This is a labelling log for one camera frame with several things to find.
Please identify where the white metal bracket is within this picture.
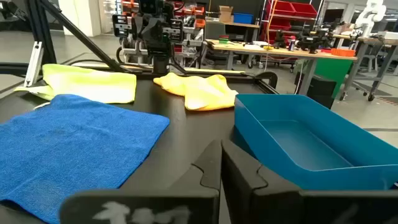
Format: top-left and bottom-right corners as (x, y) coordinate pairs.
(23, 41), (44, 88)

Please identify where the teal plastic bin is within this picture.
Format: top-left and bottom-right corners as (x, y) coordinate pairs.
(233, 94), (398, 191)

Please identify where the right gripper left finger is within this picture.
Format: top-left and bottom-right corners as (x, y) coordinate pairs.
(58, 139), (222, 224)

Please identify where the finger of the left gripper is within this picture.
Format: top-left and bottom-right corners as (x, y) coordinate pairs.
(111, 14), (133, 39)
(162, 18), (185, 44)

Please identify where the wooden workbench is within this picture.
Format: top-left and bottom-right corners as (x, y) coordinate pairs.
(206, 39), (358, 96)

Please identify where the blue microfiber towel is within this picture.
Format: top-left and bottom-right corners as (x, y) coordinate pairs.
(0, 94), (171, 224)

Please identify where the green cabinet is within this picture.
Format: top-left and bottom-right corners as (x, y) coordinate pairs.
(294, 57), (354, 99)

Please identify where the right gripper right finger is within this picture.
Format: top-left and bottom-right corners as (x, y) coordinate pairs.
(221, 139), (398, 224)

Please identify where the grey office chair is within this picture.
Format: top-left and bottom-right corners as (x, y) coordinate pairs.
(203, 21), (228, 68)

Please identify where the orange hanging cable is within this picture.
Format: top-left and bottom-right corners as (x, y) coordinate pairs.
(266, 0), (280, 48)

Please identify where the orange microfiber towel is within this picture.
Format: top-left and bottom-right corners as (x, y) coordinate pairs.
(152, 72), (239, 111)

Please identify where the lime green microfiber towel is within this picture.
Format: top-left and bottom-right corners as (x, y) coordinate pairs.
(14, 63), (137, 105)

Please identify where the blue crate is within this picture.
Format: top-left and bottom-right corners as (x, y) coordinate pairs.
(233, 12), (254, 25)

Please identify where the red bin shelf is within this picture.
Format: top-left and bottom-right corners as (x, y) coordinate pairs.
(260, 0), (318, 43)

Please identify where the black perforated computer tower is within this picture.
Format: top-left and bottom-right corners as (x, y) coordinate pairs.
(294, 72), (338, 110)

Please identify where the black bench equipment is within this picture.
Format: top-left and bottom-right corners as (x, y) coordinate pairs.
(295, 29), (335, 54)

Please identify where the cardboard box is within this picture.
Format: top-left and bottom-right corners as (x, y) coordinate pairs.
(218, 5), (234, 23)

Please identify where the orange tray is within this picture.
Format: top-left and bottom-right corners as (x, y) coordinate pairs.
(330, 48), (356, 58)

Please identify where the grey workbench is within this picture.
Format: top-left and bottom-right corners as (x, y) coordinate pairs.
(340, 36), (398, 102)

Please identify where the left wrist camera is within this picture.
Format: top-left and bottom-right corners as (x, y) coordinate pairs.
(139, 0), (161, 15)

